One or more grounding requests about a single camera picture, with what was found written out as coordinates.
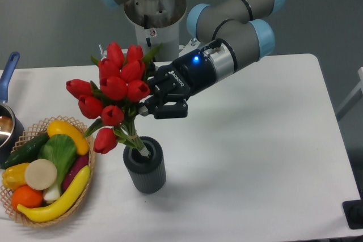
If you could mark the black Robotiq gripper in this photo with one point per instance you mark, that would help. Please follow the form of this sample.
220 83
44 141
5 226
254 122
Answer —
176 82

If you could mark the red tulip bouquet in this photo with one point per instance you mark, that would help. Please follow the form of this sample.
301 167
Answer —
112 103

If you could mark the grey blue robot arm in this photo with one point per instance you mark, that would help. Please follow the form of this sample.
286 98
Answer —
197 48

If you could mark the dark grey ribbed vase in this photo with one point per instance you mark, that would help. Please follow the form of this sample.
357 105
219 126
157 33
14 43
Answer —
147 174

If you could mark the purple sweet potato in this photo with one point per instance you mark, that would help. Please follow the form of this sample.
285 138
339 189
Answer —
77 166

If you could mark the yellow squash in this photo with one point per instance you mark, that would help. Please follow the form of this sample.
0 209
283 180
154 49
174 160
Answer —
63 127

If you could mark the green bok choy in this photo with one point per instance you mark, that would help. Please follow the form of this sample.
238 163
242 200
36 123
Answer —
60 149

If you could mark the woven wicker basket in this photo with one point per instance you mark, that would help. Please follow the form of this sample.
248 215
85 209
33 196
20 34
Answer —
33 131

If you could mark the green cucumber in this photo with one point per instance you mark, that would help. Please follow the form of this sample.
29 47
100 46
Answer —
27 152

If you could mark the beige round slice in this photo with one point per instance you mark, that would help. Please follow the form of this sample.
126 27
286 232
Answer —
40 174

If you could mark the yellow banana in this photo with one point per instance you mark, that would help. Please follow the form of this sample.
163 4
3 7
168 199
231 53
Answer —
63 204

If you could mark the yellow bell pepper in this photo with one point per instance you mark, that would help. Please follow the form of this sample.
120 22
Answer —
14 177

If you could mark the orange fruit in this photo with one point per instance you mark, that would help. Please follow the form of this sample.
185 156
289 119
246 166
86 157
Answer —
27 197

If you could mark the black device at edge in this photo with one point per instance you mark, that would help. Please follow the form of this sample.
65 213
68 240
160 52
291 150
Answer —
353 213

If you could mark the white metal frame bracket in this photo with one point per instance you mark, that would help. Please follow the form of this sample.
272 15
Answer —
183 49

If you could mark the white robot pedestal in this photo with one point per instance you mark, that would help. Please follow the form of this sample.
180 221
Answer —
157 22

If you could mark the blue handled saucepan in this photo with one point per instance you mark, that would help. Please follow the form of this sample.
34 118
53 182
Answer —
11 127

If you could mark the white frame right edge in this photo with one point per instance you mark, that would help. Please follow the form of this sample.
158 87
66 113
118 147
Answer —
351 99

